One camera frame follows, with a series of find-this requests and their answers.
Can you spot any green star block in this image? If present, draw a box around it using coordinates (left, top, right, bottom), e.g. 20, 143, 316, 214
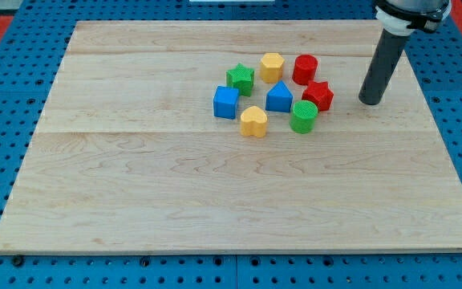
226, 63, 255, 96

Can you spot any red star block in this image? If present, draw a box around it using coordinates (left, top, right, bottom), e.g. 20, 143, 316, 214
302, 80, 334, 112

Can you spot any yellow heart block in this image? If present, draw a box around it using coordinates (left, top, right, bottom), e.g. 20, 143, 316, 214
240, 106, 268, 137

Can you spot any blue cube block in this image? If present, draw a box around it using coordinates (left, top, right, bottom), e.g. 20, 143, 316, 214
213, 86, 239, 120

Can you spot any blue triangle block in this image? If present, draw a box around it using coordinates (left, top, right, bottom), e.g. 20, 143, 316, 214
265, 80, 293, 112

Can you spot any wooden board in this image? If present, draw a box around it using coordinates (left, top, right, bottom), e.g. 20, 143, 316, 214
0, 20, 462, 255

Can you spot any green cylinder block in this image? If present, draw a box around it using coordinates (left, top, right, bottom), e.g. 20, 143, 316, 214
289, 100, 318, 134

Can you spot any yellow hexagon block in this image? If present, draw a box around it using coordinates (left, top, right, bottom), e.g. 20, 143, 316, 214
260, 53, 285, 83

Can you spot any red cylinder block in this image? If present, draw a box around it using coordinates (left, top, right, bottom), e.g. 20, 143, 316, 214
292, 55, 318, 85

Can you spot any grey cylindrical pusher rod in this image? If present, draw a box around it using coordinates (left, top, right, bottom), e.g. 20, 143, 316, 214
359, 29, 409, 105

